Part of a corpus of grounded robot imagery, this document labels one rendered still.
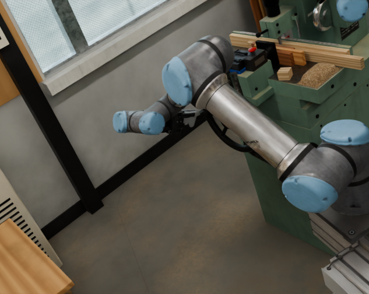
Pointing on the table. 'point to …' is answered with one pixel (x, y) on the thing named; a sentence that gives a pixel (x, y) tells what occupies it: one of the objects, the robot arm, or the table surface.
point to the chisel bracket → (278, 22)
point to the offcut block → (284, 73)
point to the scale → (299, 39)
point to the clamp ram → (269, 51)
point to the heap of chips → (318, 74)
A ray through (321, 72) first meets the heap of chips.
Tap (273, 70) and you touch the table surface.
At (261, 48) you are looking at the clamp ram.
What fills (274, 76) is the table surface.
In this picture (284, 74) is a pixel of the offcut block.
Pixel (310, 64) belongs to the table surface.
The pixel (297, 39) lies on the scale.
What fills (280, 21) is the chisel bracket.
